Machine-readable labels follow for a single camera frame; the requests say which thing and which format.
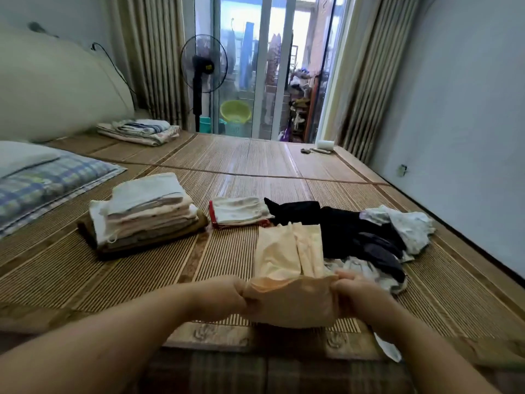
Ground bamboo bed mat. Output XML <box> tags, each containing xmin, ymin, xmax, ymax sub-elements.
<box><xmin>0</xmin><ymin>131</ymin><xmax>525</xmax><ymax>394</ymax></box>

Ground folded striped blanket stack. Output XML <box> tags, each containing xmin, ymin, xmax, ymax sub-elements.
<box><xmin>96</xmin><ymin>119</ymin><xmax>183</xmax><ymax>148</ymax></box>

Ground cream padded headboard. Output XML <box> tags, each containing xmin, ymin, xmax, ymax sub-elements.
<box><xmin>0</xmin><ymin>28</ymin><xmax>137</xmax><ymax>145</ymax></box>

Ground person's left forearm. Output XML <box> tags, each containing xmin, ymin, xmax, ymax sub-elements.
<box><xmin>0</xmin><ymin>283</ymin><xmax>211</xmax><ymax>394</ymax></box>

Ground person's right hand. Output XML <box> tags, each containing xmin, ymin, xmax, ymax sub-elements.
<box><xmin>330</xmin><ymin>270</ymin><xmax>404</xmax><ymax>334</ymax></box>

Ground sliding glass balcony door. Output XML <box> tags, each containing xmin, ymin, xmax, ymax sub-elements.
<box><xmin>197</xmin><ymin>0</ymin><xmax>346</xmax><ymax>143</ymax></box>

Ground cream patterned pants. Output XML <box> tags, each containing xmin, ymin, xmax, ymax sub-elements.
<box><xmin>209</xmin><ymin>196</ymin><xmax>275</xmax><ymax>230</ymax></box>

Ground black standing fan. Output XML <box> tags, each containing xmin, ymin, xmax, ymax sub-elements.
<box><xmin>179</xmin><ymin>34</ymin><xmax>231</xmax><ymax>133</ymax></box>

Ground beige patterned curtain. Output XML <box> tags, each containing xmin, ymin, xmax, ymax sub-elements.
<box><xmin>115</xmin><ymin>0</ymin><xmax>192</xmax><ymax>129</ymax></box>
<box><xmin>336</xmin><ymin>0</ymin><xmax>420</xmax><ymax>166</ymax></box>

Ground tan beige garment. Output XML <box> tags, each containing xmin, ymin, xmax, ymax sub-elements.
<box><xmin>244</xmin><ymin>223</ymin><xmax>340</xmax><ymax>330</ymax></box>

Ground yellow green basin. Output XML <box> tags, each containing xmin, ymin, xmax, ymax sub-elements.
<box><xmin>219</xmin><ymin>99</ymin><xmax>254</xmax><ymax>125</ymax></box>

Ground small floral white garment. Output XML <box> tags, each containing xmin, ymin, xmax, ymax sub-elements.
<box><xmin>359</xmin><ymin>205</ymin><xmax>438</xmax><ymax>262</ymax></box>

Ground person's left hand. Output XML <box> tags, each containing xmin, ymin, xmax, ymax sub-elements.
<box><xmin>190</xmin><ymin>275</ymin><xmax>263</xmax><ymax>323</ymax></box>

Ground blue plaid pillow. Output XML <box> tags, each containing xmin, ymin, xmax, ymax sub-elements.
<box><xmin>0</xmin><ymin>155</ymin><xmax>127</xmax><ymax>240</ymax></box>

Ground person's right forearm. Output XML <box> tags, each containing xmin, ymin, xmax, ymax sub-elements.
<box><xmin>373</xmin><ymin>311</ymin><xmax>502</xmax><ymax>394</ymax></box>

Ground cluttered balcony shelf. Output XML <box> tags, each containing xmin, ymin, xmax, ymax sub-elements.
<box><xmin>283</xmin><ymin>69</ymin><xmax>318</xmax><ymax>143</ymax></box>

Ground black red garment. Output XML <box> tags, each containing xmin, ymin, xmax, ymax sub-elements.
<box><xmin>264</xmin><ymin>198</ymin><xmax>408</xmax><ymax>262</ymax></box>

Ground dark grey garment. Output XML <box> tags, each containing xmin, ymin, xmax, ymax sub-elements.
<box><xmin>351</xmin><ymin>234</ymin><xmax>408</xmax><ymax>285</ymax></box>

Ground olive tan shorts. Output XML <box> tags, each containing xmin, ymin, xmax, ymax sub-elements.
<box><xmin>78</xmin><ymin>207</ymin><xmax>211</xmax><ymax>256</ymax></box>

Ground black cable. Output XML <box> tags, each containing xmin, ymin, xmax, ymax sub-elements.
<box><xmin>90</xmin><ymin>42</ymin><xmax>141</xmax><ymax>108</ymax></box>

